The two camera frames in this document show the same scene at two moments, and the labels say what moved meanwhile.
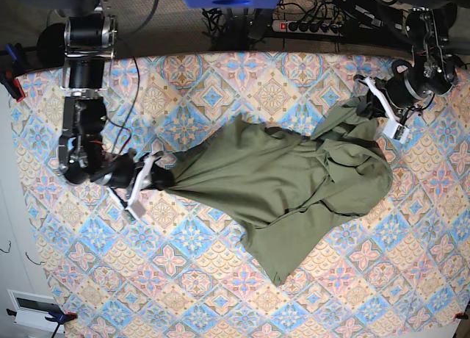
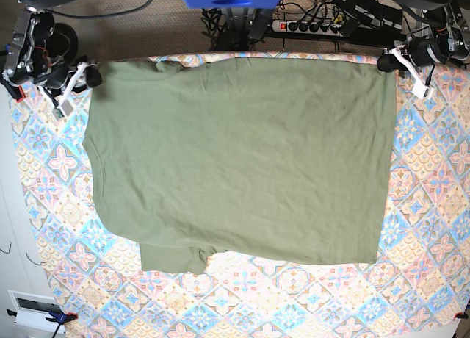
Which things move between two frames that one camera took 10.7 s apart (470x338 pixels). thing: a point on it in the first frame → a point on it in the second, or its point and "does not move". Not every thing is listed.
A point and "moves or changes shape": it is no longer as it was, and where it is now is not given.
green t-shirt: [286, 188] moves or changes shape
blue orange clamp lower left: [59, 318] does not move
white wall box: [31, 308] does not move
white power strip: [308, 27] does not move
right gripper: [406, 87] → [425, 53]
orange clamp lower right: [460, 315] does not move
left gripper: [120, 170] → [57, 79]
